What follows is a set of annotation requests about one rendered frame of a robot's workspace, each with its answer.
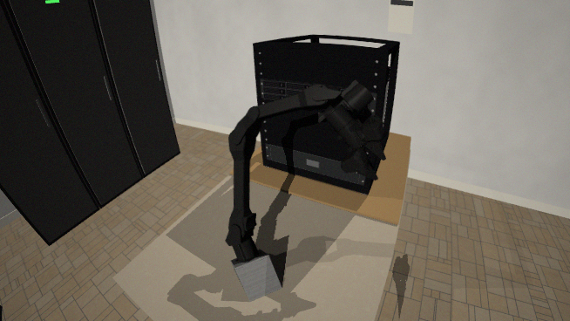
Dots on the light brown wooden board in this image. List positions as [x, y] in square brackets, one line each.
[384, 201]

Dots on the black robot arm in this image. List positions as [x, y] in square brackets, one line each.
[242, 143]

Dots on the black server rack frame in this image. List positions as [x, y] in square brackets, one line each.
[295, 142]

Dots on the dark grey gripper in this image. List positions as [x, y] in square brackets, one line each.
[359, 159]

